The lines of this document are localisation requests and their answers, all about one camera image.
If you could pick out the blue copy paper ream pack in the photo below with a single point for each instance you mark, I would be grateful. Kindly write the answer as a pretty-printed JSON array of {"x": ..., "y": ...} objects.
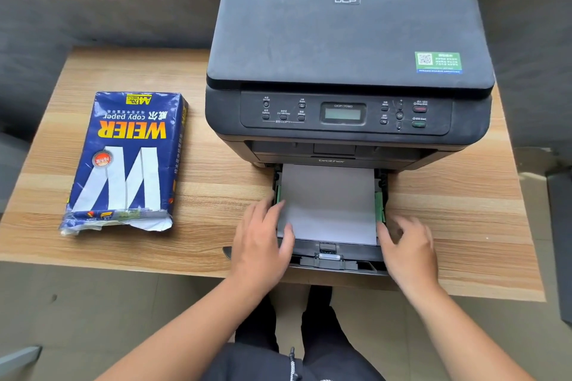
[{"x": 127, "y": 157}]

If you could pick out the black multifunction printer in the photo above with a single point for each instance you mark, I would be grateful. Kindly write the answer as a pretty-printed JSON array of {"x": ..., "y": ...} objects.
[{"x": 348, "y": 37}]

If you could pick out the person's right forearm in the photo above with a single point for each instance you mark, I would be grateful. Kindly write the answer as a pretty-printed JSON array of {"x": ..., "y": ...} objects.
[{"x": 464, "y": 336}]

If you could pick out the person's right hand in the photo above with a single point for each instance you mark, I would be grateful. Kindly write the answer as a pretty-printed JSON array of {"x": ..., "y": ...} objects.
[{"x": 413, "y": 260}]

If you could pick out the black printer paper tray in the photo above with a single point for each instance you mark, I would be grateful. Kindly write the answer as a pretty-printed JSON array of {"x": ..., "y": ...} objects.
[{"x": 339, "y": 255}]

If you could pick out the person's left forearm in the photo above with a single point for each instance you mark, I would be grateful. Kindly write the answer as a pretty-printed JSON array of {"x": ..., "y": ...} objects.
[{"x": 187, "y": 331}]

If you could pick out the stack of white paper sheets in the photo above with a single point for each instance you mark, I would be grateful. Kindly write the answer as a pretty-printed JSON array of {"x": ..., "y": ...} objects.
[{"x": 328, "y": 202}]

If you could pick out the person's left hand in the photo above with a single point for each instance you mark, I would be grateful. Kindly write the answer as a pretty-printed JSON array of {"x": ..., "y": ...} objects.
[{"x": 257, "y": 251}]

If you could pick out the grey metal bar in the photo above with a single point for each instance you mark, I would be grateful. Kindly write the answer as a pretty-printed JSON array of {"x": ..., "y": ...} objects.
[{"x": 18, "y": 363}]

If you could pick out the person's right thumb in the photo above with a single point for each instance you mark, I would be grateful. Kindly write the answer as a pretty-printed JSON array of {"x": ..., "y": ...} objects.
[{"x": 384, "y": 238}]

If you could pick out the black trousers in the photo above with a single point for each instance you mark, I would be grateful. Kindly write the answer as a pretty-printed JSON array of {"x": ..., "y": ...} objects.
[{"x": 313, "y": 340}]

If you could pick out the person's left thumb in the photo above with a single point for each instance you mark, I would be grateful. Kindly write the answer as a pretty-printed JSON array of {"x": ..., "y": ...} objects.
[{"x": 288, "y": 240}]

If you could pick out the dark grey cabinet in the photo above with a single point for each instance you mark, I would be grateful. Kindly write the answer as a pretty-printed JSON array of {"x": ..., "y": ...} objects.
[{"x": 561, "y": 246}]

